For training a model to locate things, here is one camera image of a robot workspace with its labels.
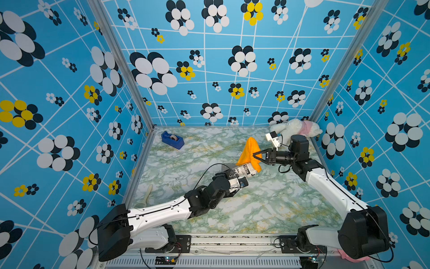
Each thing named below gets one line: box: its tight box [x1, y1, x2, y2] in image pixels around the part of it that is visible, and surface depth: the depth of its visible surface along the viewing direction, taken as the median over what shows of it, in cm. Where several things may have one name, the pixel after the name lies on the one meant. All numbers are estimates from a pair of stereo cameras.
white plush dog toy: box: [269, 118, 324, 151], surface depth 109 cm
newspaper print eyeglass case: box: [228, 162, 258, 179], surface depth 74 cm
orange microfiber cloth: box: [235, 136, 263, 173], surface depth 74 cm
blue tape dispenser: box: [161, 130, 185, 150], surface depth 110 cm
